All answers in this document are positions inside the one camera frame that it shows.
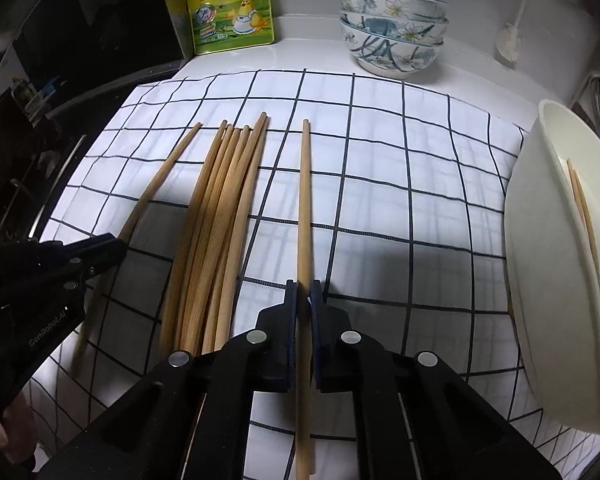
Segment white checked cloth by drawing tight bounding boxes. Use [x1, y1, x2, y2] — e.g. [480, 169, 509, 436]
[27, 67, 600, 480]

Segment bundle of wooden chopsticks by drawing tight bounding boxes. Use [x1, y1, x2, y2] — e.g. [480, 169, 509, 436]
[157, 111, 271, 461]

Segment person's left hand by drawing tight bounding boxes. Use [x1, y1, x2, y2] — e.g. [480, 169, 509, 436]
[0, 397, 38, 478]

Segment black glass stove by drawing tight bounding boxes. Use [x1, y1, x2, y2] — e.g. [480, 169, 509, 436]
[0, 0, 186, 241]

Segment wooden chopstick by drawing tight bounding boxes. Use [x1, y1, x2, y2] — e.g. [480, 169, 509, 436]
[294, 119, 315, 480]
[566, 158, 588, 221]
[72, 122, 203, 363]
[570, 167, 600, 281]

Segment floral ceramic bowl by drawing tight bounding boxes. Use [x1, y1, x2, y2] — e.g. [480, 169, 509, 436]
[340, 10, 450, 47]
[337, 0, 451, 23]

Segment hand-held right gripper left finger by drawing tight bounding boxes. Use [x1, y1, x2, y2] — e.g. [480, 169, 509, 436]
[35, 280, 299, 480]

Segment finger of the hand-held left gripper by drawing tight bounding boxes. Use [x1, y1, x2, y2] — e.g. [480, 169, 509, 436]
[32, 232, 128, 267]
[65, 256, 126, 295]

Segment stacked floral ceramic bowls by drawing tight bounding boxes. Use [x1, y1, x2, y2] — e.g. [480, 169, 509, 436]
[341, 27, 446, 79]

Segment yellow seasoning pouch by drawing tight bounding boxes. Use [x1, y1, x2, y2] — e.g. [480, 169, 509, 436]
[185, 0, 277, 56]

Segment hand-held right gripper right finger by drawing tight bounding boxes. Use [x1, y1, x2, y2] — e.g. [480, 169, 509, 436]
[310, 279, 563, 480]

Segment white dish brush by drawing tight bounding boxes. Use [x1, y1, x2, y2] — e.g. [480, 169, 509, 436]
[495, 0, 537, 63]

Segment large white bowl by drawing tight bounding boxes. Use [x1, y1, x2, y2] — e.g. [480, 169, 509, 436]
[504, 99, 600, 436]

